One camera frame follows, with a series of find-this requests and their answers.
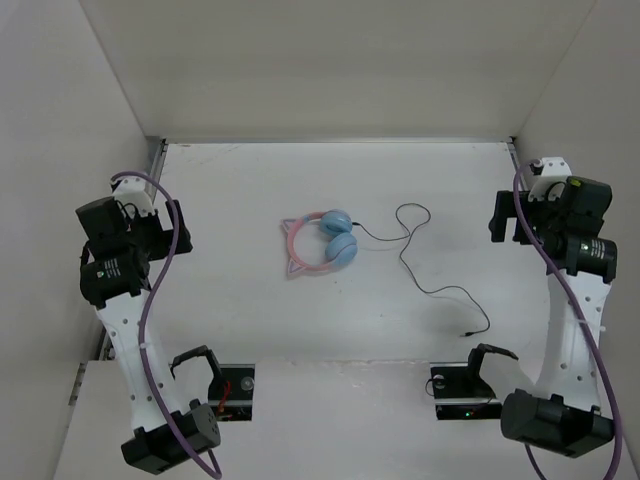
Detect thin black headphone cable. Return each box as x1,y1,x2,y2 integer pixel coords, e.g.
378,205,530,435
351,202,490,338

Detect pink blue cat-ear headphones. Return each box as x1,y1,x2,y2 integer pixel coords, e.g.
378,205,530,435
280,208,359,278

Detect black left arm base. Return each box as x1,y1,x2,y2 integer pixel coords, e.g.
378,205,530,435
208,364,256,422

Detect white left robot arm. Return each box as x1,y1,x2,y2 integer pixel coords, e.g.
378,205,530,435
76,193,221,475

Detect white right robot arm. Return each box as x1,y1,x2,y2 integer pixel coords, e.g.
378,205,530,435
463,176,617,458

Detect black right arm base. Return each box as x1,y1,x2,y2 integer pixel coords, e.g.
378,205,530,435
425,362,502,421

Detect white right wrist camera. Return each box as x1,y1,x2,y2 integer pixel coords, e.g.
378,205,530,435
528,157,572,202

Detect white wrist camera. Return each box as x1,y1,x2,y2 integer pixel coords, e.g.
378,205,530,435
528,157,572,202
111,176,154,219

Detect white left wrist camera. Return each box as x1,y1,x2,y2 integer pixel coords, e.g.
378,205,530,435
111,176,154,219

